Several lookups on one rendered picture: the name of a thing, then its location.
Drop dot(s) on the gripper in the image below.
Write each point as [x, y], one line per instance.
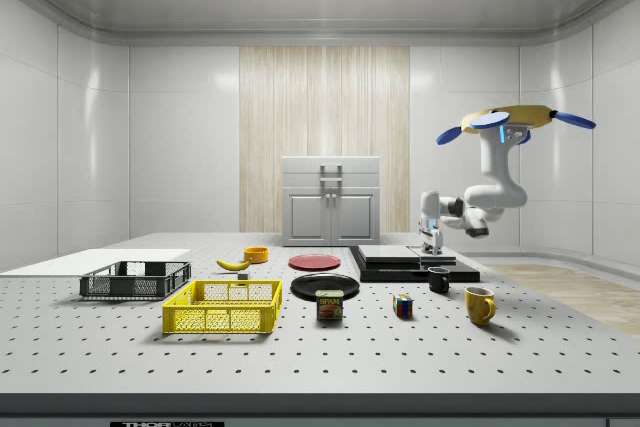
[431, 238]

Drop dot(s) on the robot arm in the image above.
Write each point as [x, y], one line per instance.
[495, 167]

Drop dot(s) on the black mug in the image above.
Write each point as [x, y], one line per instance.
[438, 281]

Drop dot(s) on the black stove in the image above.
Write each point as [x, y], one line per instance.
[400, 272]

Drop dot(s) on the puzzle cube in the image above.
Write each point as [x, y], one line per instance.
[403, 306]

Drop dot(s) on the yellow mug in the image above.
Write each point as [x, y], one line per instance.
[477, 308]

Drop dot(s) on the white cabinet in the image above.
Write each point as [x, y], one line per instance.
[330, 207]

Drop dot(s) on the red plate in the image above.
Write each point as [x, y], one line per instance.
[314, 262]

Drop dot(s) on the flat-sided can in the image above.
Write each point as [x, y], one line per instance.
[329, 306]

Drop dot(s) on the black plate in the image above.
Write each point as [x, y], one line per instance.
[310, 284]

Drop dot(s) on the drone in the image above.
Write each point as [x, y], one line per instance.
[525, 114]

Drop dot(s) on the yellow bowl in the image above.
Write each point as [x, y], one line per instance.
[256, 256]

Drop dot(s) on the banana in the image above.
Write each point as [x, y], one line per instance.
[233, 265]

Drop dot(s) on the yellow basket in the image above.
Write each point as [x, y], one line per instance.
[215, 319]

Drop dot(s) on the dark grey basket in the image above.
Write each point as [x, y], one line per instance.
[100, 286]

